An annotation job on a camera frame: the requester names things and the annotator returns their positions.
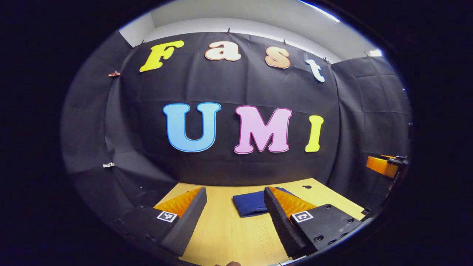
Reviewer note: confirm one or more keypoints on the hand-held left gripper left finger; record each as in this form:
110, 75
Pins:
188, 221

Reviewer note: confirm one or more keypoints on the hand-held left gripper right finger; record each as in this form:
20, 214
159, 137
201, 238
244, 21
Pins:
282, 225

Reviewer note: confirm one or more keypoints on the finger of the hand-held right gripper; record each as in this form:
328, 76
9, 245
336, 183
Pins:
380, 165

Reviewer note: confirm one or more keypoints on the blue jeans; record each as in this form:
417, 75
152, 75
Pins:
249, 205

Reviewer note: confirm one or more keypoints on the white cloth clip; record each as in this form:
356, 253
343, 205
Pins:
108, 164

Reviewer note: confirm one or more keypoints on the small ceiling light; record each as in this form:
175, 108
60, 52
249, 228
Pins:
375, 52

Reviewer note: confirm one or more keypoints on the black backdrop cloth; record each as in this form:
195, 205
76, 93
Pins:
221, 85

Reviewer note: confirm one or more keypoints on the copper cloth clip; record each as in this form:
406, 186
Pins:
114, 74

